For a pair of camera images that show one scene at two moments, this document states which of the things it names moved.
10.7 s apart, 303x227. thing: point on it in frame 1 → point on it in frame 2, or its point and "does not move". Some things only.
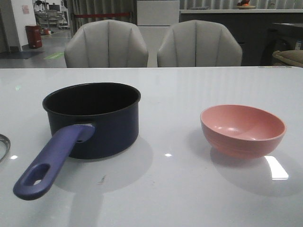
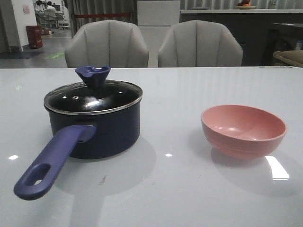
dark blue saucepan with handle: x=93 y=120 does not move
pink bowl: x=241 y=131 does not move
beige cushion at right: x=295 y=56 does not move
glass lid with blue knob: x=4 y=138 → x=94 y=95
